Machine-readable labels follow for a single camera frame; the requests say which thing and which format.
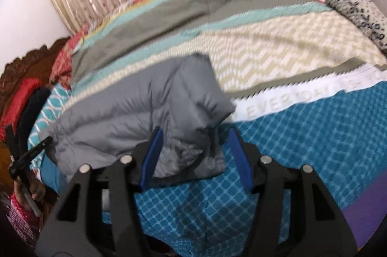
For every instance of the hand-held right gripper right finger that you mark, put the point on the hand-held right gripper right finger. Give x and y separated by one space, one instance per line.
242 160

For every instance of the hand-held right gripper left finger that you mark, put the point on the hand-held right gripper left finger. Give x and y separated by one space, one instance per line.
151 160

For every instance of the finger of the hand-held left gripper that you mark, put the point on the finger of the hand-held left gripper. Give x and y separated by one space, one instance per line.
12 139
36 149

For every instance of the grey puffer jacket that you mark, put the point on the grey puffer jacket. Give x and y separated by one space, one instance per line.
136 99

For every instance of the person's left hand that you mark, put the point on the person's left hand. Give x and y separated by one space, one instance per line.
37 189

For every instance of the plain red cloth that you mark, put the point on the plain red cloth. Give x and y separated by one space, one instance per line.
21 99

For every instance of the teal white patterned pillow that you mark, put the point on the teal white patterned pillow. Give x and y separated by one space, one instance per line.
51 112

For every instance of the pink patterned cloth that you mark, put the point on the pink patterned cloth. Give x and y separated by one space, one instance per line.
24 223

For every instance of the patterned teal beige bedsheet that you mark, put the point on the patterned teal beige bedsheet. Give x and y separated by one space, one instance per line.
287 139

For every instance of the brown carved wooden headboard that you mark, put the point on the brown carved wooden headboard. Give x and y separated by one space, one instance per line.
27 60

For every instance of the red patterned blanket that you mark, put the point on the red patterned blanket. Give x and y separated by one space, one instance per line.
65 63

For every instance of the purple cloth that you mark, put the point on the purple cloth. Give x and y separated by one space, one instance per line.
362 208

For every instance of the black white patterned cloth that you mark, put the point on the black white patterned cloth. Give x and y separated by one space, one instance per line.
353 0

